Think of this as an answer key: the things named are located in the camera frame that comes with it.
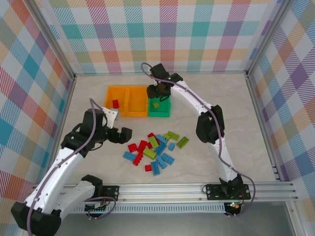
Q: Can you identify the green plastic bin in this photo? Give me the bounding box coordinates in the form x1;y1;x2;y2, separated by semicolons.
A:
147;96;172;118

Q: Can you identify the electronics board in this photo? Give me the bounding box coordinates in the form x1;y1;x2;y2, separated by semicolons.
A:
85;202;109;213
225;201;242;211

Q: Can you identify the right electronics board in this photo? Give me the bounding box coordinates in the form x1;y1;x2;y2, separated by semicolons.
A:
225;201;242;211

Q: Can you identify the orange plastic bin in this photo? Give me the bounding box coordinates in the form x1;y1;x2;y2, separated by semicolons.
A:
104;85;129;116
124;85;150;118

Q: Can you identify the white slotted cable duct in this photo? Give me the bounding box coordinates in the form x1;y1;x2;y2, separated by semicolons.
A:
73;204;226;215

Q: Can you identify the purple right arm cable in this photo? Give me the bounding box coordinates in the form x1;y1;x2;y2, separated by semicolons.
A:
141;62;256;218

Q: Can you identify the aluminium frame post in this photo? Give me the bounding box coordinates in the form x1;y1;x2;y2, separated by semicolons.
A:
245;0;293;77
26;0;77;81

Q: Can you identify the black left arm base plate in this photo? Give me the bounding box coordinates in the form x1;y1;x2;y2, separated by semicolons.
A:
98;185;121;202

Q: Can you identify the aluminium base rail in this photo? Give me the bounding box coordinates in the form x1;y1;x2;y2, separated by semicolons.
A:
58;183;299;203

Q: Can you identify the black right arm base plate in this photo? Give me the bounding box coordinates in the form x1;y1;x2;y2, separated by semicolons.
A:
205;183;252;201

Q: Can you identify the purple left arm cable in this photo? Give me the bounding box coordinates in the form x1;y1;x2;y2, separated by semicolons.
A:
26;98;118;236

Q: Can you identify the left electronics board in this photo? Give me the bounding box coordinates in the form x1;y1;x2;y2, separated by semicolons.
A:
85;202;109;213

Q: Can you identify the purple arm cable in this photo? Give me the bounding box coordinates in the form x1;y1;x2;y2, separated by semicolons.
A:
26;98;118;236
141;62;256;218

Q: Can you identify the aluminium side rail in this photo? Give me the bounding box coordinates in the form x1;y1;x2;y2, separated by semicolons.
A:
245;73;283;181
58;75;77;141

